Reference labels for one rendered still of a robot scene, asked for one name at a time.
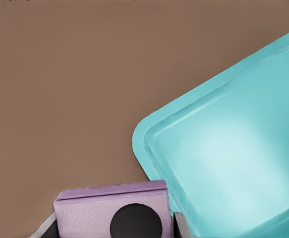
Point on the pale lilac phone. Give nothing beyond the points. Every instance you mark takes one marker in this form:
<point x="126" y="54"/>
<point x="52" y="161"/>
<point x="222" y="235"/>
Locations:
<point x="89" y="213"/>

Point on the pale blue-green tray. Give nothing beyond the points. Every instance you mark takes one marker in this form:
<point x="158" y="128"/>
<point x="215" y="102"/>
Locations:
<point x="233" y="153"/>

